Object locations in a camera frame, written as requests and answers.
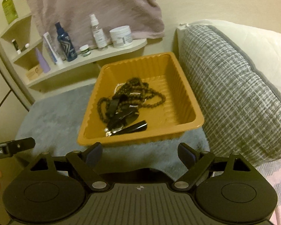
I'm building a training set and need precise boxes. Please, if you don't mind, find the orange plastic tray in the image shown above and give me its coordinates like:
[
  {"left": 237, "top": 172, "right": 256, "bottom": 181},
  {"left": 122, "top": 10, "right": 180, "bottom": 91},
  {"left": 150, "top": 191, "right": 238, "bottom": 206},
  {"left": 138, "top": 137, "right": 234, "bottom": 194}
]
[{"left": 77, "top": 52, "right": 204, "bottom": 146}]

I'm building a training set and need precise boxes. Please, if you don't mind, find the small cardboard box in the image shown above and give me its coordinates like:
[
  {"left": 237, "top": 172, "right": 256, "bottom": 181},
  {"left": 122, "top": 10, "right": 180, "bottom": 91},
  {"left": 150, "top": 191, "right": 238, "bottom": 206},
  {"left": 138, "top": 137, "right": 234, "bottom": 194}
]
[{"left": 26, "top": 64, "right": 43, "bottom": 81}]

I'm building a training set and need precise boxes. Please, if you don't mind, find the black claw hair clip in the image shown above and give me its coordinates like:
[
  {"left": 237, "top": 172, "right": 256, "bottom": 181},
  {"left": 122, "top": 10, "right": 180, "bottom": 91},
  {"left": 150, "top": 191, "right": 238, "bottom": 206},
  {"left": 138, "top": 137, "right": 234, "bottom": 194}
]
[{"left": 105, "top": 94, "right": 139, "bottom": 132}]

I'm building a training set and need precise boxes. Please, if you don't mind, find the white quilted pillow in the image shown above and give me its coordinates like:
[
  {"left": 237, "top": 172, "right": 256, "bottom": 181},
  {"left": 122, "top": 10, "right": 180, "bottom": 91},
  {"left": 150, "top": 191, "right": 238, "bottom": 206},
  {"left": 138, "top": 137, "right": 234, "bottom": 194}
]
[{"left": 177, "top": 19, "right": 281, "bottom": 94}]

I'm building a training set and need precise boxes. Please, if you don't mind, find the green liquid bottle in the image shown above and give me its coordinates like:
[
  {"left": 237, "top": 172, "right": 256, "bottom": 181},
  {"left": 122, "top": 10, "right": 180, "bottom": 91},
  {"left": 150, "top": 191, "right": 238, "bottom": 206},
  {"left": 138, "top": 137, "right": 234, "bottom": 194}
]
[{"left": 2, "top": 0, "right": 18, "bottom": 24}]

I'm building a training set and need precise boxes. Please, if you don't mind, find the small green-label jar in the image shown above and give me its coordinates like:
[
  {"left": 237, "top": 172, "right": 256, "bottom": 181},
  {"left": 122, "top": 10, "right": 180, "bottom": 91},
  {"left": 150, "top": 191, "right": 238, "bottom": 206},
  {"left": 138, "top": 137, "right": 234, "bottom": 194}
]
[{"left": 80, "top": 44, "right": 91, "bottom": 57}]

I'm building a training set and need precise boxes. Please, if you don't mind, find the mauve hanging towel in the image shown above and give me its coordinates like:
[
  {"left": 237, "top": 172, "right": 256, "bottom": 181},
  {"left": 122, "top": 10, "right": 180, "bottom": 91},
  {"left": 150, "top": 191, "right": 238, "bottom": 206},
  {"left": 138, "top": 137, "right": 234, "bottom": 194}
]
[{"left": 27, "top": 0, "right": 164, "bottom": 49}]

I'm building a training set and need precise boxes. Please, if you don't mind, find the lilac tube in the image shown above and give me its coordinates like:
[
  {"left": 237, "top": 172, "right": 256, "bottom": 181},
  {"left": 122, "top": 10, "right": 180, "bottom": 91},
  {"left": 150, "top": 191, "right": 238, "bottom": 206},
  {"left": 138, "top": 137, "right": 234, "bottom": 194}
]
[{"left": 35, "top": 47, "right": 51, "bottom": 73}]

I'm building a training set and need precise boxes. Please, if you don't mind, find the clear spray bottle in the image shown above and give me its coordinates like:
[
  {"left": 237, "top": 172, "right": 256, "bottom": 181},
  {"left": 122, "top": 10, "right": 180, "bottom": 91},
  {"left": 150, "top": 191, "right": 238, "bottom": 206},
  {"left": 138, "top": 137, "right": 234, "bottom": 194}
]
[{"left": 89, "top": 14, "right": 108, "bottom": 50}]

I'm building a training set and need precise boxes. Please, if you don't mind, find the brown wooden bead necklace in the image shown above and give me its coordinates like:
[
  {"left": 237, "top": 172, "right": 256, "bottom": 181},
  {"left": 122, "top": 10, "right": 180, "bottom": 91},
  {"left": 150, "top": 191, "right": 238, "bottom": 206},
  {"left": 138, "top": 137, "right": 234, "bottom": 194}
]
[{"left": 97, "top": 76, "right": 167, "bottom": 124}]

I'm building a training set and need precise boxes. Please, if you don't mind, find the grey woven pillow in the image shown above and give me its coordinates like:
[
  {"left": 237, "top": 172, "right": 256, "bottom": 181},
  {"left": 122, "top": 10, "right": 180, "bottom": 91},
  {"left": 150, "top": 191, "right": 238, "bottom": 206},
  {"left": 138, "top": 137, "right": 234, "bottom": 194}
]
[{"left": 179, "top": 24, "right": 281, "bottom": 166}]

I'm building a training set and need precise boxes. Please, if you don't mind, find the dark blue bottle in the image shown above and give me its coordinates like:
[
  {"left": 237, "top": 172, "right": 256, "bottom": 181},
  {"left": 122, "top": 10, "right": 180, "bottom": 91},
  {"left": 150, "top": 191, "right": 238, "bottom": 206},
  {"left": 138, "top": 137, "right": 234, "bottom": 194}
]
[{"left": 55, "top": 22, "right": 77, "bottom": 62}]

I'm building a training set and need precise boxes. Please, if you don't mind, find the white cream jar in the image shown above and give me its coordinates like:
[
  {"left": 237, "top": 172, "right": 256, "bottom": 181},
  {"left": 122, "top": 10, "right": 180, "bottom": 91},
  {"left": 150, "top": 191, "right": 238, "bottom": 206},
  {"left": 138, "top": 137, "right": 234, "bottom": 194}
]
[{"left": 110, "top": 25, "right": 133, "bottom": 48}]

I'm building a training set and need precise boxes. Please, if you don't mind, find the cream corner shelf unit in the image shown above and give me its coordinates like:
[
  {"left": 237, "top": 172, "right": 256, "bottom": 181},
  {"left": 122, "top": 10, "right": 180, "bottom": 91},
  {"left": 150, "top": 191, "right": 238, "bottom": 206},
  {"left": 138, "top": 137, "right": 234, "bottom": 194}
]
[{"left": 0, "top": 13, "right": 147, "bottom": 89}]

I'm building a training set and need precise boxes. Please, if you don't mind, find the white blue tube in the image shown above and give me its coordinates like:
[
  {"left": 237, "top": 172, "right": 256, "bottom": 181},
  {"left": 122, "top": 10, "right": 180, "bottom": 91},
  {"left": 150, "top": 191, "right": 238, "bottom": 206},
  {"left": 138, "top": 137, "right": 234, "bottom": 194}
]
[{"left": 43, "top": 32, "right": 63, "bottom": 66}]

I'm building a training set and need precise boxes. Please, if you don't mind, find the black white small tube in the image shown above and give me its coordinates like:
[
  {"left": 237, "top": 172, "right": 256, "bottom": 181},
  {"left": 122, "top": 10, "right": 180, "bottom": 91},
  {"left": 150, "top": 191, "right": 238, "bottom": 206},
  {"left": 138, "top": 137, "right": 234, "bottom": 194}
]
[{"left": 11, "top": 39, "right": 21, "bottom": 55}]

